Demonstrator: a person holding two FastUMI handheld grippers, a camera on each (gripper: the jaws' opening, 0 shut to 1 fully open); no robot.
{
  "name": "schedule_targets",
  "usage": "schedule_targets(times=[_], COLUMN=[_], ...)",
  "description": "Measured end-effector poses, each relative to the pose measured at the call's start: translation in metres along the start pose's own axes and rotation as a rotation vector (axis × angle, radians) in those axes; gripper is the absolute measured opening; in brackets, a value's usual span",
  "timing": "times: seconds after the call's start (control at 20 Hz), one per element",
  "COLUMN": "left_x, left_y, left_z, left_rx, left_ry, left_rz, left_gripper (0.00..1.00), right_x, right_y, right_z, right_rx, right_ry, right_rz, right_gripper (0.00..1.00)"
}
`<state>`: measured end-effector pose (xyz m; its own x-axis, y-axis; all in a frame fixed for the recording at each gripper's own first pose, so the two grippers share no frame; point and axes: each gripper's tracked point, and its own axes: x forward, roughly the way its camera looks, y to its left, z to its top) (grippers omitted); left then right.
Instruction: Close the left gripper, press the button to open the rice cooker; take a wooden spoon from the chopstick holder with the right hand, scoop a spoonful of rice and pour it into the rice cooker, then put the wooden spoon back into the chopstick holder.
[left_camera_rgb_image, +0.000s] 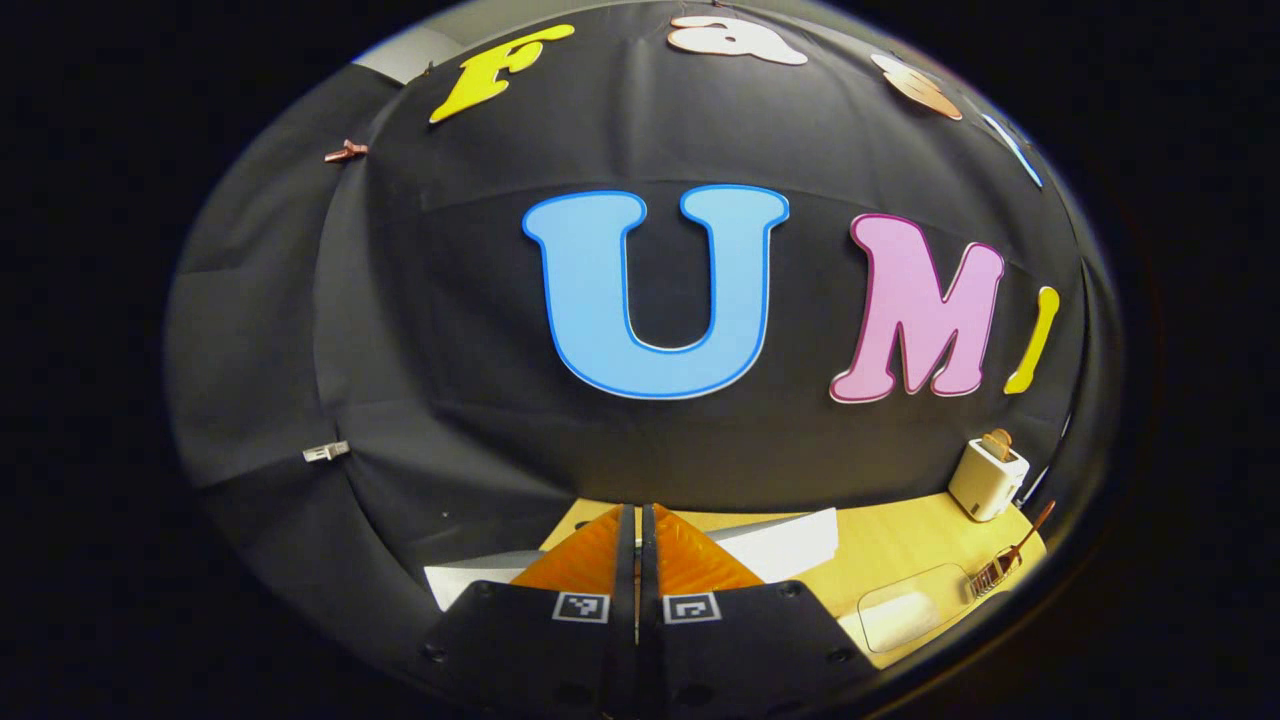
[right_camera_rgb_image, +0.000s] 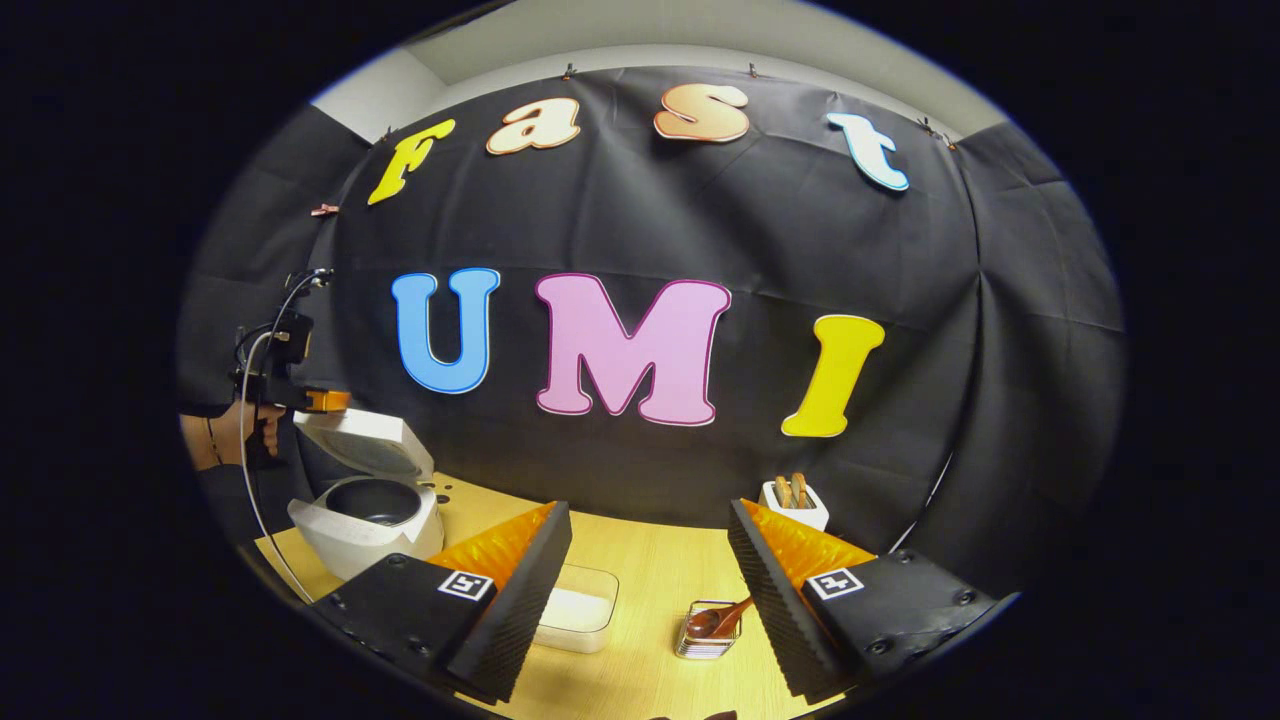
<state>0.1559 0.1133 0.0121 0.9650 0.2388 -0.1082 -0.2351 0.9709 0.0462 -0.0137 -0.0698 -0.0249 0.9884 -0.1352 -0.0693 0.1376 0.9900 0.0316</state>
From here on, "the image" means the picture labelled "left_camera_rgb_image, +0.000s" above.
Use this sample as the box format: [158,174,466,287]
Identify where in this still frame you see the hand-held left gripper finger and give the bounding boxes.
[640,503,881,720]
[415,503,639,720]

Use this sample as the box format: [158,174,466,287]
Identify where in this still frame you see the white rice cooker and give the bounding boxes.
[424,507,839,611]

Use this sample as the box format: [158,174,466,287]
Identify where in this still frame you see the white rice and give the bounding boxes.
[862,590,941,651]

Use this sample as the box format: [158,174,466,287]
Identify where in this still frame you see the clear wire chopstick holder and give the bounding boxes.
[968,548,1023,599]

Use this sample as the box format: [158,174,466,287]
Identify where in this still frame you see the brown wooden spoon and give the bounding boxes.
[975,500,1057,596]

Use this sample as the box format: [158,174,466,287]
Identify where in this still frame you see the clear plastic container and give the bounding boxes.
[857,563,976,656]

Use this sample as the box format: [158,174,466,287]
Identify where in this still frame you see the black backdrop cloth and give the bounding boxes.
[165,0,1121,651]

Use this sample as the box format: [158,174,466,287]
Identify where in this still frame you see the white toaster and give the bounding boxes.
[948,437,1031,523]

